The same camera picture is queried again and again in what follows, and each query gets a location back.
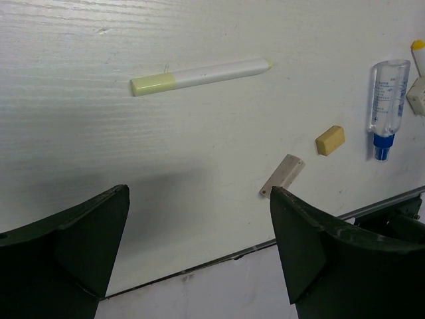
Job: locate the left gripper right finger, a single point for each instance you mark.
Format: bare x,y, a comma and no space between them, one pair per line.
335,269

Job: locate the tan eraser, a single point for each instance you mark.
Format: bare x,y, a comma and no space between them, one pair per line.
330,140

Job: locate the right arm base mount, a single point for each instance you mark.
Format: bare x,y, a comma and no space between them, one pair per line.
397,217

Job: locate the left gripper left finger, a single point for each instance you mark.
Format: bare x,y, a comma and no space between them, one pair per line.
60,266

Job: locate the grey eraser stick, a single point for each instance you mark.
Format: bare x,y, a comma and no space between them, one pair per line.
284,175

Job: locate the pale yellow white marker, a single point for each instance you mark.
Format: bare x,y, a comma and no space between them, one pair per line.
198,76

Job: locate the clear blue glue bottle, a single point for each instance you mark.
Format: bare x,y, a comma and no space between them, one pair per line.
389,81

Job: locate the yellow capped white marker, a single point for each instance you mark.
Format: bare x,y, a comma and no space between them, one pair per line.
418,52

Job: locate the white boxed eraser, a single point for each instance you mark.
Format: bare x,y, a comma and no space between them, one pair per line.
415,96

